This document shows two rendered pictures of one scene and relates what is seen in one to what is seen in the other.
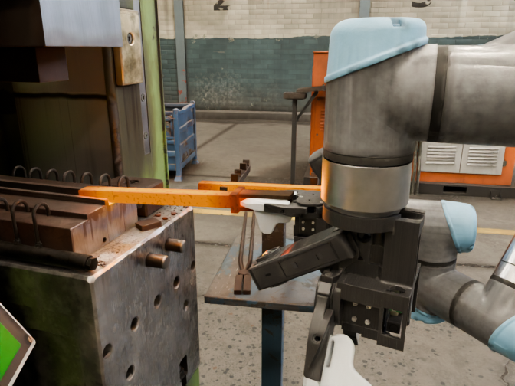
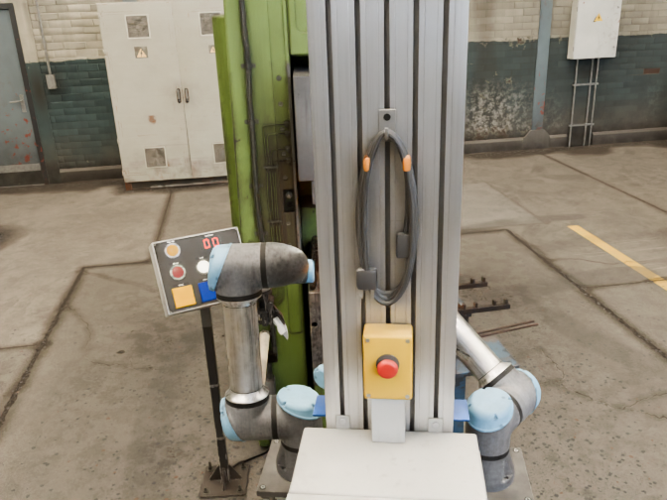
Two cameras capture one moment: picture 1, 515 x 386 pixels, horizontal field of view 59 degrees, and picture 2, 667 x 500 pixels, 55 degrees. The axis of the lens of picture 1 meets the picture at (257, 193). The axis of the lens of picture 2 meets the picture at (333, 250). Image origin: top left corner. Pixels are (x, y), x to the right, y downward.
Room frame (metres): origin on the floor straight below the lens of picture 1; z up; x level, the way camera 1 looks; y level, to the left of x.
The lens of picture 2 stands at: (-0.03, -2.00, 2.01)
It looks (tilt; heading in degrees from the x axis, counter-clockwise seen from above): 21 degrees down; 71
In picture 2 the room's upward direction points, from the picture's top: 2 degrees counter-clockwise
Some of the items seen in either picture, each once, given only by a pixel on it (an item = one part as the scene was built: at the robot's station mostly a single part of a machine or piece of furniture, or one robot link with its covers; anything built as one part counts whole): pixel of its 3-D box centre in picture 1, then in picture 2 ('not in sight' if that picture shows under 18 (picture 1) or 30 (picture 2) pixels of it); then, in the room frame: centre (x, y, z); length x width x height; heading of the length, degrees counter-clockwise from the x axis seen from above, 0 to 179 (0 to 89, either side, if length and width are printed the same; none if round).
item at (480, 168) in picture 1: (396, 115); not in sight; (4.46, -1.36, 0.65); 2.10 x 1.12 x 1.30; 79
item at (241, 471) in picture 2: not in sight; (223, 473); (0.24, 0.38, 0.05); 0.22 x 0.22 x 0.09; 72
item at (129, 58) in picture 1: (127, 47); not in sight; (1.14, 0.31, 1.27); 0.09 x 0.02 x 0.17; 162
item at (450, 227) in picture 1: (434, 227); not in sight; (0.65, -0.27, 1.01); 0.11 x 0.08 x 0.09; 72
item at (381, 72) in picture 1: (375, 90); not in sight; (0.38, -0.10, 1.23); 0.09 x 0.08 x 0.11; 72
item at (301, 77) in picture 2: not in sight; (342, 118); (0.90, 0.47, 1.56); 0.42 x 0.39 x 0.40; 72
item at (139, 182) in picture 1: (132, 195); not in sight; (0.99, 0.28, 0.95); 0.12 x 0.08 x 0.06; 72
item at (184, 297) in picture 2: not in sight; (184, 297); (0.16, 0.24, 1.01); 0.07 x 0.05 x 0.07; 7
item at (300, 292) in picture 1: (273, 267); (457, 354); (1.17, -0.05, 0.67); 0.40 x 0.30 x 0.02; 171
